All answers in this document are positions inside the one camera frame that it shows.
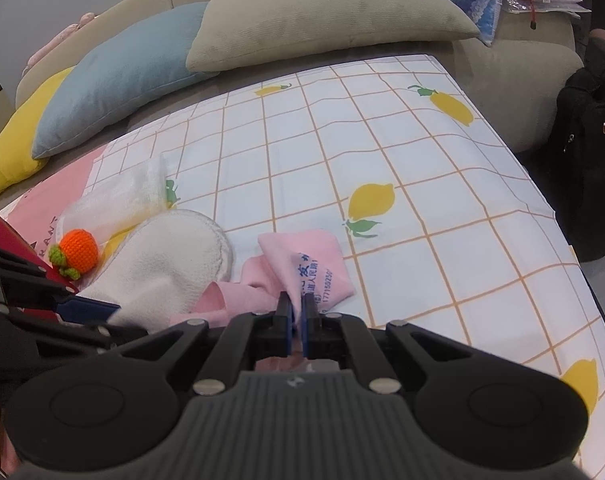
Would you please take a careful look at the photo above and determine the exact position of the yellow pillow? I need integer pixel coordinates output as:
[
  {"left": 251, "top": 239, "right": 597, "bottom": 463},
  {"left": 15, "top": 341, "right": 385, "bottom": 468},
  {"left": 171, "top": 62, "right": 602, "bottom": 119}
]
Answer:
[{"left": 0, "top": 66, "right": 76, "bottom": 204}]

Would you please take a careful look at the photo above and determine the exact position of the lemon print checked tablecloth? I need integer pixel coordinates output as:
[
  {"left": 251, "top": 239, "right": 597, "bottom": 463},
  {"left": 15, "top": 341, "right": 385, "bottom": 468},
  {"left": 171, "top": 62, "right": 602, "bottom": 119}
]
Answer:
[{"left": 2, "top": 55, "right": 605, "bottom": 443}]

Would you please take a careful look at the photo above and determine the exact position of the light blue pillow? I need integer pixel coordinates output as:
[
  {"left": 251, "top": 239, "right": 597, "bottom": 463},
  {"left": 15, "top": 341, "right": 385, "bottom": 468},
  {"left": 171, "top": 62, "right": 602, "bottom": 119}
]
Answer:
[{"left": 31, "top": 2, "right": 219, "bottom": 160}]

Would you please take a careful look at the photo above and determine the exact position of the black backpack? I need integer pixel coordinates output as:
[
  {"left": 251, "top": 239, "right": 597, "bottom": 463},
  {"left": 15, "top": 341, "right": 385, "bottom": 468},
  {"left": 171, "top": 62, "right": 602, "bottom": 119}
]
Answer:
[{"left": 547, "top": 65, "right": 605, "bottom": 264}]

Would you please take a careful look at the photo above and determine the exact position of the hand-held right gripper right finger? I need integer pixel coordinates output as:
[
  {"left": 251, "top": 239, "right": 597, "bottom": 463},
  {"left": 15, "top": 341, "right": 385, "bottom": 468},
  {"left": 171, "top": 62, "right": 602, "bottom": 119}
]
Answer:
[{"left": 301, "top": 293, "right": 476, "bottom": 394}]

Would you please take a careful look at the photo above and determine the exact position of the orange crochet tangerine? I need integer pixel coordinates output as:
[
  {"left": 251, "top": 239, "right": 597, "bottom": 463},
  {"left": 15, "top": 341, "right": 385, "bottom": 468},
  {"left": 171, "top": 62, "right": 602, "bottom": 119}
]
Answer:
[{"left": 47, "top": 229, "right": 101, "bottom": 281}]

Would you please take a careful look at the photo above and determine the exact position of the plastic bag with white contents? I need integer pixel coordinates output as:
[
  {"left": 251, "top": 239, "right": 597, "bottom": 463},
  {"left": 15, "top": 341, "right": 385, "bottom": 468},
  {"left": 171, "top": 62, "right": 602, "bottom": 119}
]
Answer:
[{"left": 60, "top": 152, "right": 171, "bottom": 242}]

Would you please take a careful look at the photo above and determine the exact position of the beige sofa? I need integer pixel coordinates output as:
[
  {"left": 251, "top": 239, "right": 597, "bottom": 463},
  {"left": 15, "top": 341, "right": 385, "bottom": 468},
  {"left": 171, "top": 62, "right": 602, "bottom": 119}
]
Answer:
[{"left": 15, "top": 0, "right": 586, "bottom": 155}]

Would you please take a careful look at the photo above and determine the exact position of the red lid plastic container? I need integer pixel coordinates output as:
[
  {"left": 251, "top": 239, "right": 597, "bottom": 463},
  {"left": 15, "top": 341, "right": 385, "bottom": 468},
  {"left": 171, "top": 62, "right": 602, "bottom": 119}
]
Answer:
[{"left": 0, "top": 199, "right": 79, "bottom": 294}]

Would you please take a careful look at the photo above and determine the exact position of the pink printed cloth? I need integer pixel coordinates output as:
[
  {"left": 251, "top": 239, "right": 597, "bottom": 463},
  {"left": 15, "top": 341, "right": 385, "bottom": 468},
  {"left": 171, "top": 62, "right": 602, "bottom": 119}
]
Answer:
[{"left": 170, "top": 230, "right": 357, "bottom": 361}]

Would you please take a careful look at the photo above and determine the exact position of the pink printed mat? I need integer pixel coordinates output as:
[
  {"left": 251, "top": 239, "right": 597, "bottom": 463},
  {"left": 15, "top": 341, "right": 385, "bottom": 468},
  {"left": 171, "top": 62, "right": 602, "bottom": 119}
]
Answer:
[{"left": 5, "top": 145, "right": 108, "bottom": 271}]

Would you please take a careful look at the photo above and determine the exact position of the pink plush toy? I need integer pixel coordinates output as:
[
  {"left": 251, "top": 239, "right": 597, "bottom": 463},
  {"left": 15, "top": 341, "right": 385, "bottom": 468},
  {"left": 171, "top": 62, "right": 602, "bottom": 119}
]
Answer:
[{"left": 25, "top": 12, "right": 96, "bottom": 74}]

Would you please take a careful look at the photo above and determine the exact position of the grey-green pillow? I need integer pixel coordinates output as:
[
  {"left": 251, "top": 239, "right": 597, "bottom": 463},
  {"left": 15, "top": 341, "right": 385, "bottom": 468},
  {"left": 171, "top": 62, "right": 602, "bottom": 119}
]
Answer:
[{"left": 186, "top": 0, "right": 481, "bottom": 74}]

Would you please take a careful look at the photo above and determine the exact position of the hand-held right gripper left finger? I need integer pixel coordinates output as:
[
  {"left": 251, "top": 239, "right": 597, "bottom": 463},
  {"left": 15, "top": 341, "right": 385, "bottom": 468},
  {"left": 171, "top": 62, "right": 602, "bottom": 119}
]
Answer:
[{"left": 147, "top": 292, "right": 296, "bottom": 396}]

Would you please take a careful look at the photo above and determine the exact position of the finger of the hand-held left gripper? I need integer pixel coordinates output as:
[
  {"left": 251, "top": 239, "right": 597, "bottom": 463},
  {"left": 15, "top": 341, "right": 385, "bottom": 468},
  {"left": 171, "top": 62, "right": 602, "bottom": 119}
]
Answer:
[
  {"left": 0, "top": 305, "right": 149, "bottom": 353},
  {"left": 0, "top": 241, "right": 122, "bottom": 323}
]

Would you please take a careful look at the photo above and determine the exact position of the white fleece cloth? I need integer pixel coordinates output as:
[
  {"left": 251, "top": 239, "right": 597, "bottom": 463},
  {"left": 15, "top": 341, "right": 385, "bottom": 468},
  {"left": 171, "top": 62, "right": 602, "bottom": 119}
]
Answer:
[{"left": 77, "top": 209, "right": 234, "bottom": 334}]

